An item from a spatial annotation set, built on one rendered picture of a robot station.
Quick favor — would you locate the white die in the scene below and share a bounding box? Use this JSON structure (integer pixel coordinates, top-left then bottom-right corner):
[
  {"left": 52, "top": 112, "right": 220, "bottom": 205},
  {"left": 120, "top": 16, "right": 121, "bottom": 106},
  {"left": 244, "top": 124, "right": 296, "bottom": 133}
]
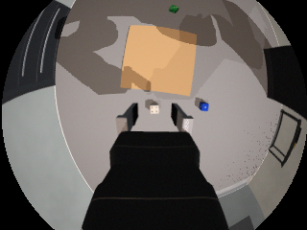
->
[{"left": 150, "top": 103, "right": 159, "bottom": 114}]

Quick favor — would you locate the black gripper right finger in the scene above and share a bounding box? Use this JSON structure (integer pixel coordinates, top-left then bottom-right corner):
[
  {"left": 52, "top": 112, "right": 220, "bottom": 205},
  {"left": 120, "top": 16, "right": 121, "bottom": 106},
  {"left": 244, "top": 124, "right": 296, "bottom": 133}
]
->
[{"left": 171, "top": 103, "right": 194, "bottom": 136}]

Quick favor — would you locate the green die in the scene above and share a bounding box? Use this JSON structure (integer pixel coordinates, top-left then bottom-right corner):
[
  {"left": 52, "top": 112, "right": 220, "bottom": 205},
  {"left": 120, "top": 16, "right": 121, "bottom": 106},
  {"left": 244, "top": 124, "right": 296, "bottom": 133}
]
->
[{"left": 169, "top": 5, "right": 178, "bottom": 13}]

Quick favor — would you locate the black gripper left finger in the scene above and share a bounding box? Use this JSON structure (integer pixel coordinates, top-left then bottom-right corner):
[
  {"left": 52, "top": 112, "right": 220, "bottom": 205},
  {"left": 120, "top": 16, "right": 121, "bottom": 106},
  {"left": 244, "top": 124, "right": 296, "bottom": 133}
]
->
[{"left": 116, "top": 103, "right": 138, "bottom": 135}]

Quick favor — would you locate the blue die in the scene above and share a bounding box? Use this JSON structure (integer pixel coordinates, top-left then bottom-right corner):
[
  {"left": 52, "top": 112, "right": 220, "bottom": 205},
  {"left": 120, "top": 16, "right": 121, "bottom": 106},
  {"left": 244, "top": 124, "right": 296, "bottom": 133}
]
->
[{"left": 199, "top": 102, "right": 209, "bottom": 111}]

